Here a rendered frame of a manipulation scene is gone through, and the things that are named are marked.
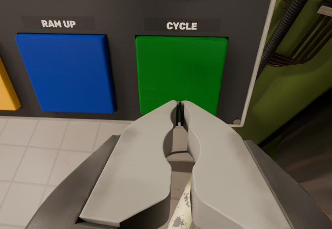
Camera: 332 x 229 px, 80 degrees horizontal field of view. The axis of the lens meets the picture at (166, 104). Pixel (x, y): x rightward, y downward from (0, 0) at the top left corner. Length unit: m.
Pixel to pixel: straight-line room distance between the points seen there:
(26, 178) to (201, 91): 1.30
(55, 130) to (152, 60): 1.29
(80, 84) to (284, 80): 0.50
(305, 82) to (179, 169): 0.81
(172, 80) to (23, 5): 0.13
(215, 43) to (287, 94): 0.48
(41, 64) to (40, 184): 1.18
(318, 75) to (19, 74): 0.55
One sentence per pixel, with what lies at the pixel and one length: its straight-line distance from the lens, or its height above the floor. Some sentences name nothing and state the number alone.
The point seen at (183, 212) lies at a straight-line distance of 0.51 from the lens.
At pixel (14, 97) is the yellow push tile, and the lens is 0.25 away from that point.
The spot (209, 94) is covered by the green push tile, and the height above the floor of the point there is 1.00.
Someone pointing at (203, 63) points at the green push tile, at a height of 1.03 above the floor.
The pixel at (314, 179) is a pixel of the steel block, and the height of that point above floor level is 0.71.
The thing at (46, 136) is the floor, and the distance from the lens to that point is 1.44.
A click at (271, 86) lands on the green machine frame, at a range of 0.61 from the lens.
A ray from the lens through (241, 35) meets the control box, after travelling 0.18.
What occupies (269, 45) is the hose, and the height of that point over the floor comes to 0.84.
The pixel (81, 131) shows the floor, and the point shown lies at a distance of 1.36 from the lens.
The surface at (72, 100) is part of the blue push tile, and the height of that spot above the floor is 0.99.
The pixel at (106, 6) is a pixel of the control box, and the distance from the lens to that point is 0.18.
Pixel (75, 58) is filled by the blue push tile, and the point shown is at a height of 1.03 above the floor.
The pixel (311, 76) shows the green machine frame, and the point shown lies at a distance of 0.57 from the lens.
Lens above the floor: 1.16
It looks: 61 degrees down
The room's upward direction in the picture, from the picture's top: 2 degrees counter-clockwise
